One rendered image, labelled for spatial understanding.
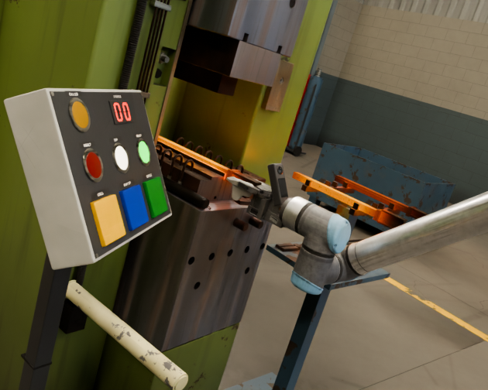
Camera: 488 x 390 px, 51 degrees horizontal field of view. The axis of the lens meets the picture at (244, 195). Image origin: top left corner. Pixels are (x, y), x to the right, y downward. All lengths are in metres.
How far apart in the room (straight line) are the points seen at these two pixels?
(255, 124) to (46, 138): 1.02
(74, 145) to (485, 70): 8.97
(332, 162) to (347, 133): 5.22
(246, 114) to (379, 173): 3.58
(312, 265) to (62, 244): 0.67
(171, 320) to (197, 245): 0.24
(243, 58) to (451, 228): 0.67
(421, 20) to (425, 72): 0.98
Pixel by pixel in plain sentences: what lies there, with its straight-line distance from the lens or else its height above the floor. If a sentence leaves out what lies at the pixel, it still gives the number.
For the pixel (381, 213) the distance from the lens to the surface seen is 1.67.
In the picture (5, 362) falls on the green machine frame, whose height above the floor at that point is 0.34.
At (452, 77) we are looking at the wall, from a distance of 9.77.
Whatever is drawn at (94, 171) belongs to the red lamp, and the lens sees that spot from 0.88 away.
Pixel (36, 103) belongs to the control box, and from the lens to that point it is 0.84.
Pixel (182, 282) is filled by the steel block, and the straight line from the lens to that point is 1.44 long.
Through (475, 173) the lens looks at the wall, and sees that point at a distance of 9.34.
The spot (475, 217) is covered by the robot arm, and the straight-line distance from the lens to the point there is 1.25.
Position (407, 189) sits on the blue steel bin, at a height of 0.60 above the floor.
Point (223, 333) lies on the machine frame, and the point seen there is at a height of 0.45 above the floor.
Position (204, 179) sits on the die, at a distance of 1.42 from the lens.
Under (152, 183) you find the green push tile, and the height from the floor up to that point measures 1.04.
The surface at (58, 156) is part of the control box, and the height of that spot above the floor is 1.11.
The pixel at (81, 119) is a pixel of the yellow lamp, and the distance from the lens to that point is 0.88.
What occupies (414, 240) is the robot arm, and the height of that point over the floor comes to 1.03.
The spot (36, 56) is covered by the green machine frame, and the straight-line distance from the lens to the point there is 1.43.
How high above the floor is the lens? 1.33
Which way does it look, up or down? 15 degrees down
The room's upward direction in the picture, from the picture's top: 17 degrees clockwise
